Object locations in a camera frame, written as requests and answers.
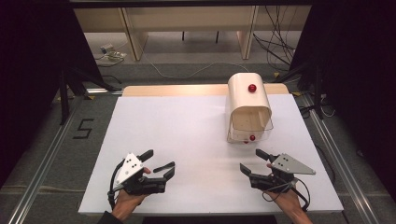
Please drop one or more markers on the white table mat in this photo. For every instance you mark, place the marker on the white table mat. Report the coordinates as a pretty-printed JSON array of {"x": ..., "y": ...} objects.
[{"x": 193, "y": 133}]

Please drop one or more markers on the black curtain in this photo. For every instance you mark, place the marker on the black curtain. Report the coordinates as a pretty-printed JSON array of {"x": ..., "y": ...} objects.
[
  {"x": 34, "y": 77},
  {"x": 358, "y": 77}
]

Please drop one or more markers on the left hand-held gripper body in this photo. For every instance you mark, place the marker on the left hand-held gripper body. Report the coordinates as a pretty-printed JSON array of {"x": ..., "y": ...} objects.
[{"x": 130, "y": 169}]

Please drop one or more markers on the beige wooden desk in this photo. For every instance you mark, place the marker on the beige wooden desk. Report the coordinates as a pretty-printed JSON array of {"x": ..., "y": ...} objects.
[{"x": 186, "y": 18}]

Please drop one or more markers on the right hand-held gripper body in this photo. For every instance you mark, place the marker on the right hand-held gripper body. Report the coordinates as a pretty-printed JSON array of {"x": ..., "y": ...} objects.
[{"x": 288, "y": 165}]

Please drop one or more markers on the person's left hand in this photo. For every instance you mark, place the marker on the person's left hand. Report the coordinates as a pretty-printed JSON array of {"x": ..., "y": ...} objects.
[{"x": 126, "y": 203}]

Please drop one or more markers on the metal floor rail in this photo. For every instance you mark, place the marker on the metal floor rail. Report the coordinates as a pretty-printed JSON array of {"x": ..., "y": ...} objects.
[
  {"x": 339, "y": 155},
  {"x": 40, "y": 174}
]

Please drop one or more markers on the black tripod stand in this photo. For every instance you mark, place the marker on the black tripod stand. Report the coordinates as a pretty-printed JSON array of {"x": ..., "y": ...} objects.
[
  {"x": 313, "y": 90},
  {"x": 67, "y": 93}
]

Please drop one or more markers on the person's right hand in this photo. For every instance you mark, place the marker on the person's right hand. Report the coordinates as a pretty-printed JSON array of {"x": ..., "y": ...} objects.
[{"x": 288, "y": 202}]

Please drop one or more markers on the white bread box red knobs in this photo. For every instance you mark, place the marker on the white bread box red knobs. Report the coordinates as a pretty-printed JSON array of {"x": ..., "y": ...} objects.
[{"x": 247, "y": 102}]

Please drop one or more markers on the white power strip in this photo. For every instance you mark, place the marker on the white power strip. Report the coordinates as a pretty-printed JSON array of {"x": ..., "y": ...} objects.
[{"x": 106, "y": 48}]

